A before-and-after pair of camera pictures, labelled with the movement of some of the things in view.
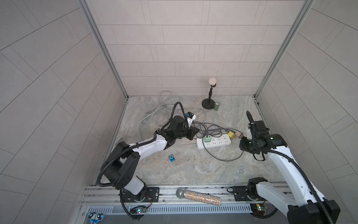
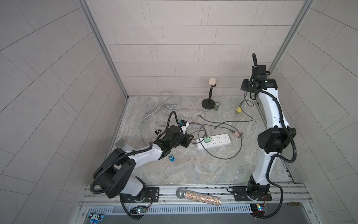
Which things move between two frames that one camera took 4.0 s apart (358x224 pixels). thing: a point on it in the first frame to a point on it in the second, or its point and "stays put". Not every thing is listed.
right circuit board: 258,209 stays put
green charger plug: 208,139 stays put
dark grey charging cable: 207,131 to 226,122
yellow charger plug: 231,135 to 238,110
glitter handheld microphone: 181,193 stays put
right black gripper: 242,145 to 245,86
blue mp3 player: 171,158 stays put
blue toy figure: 95,218 stays put
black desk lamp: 209,103 stays put
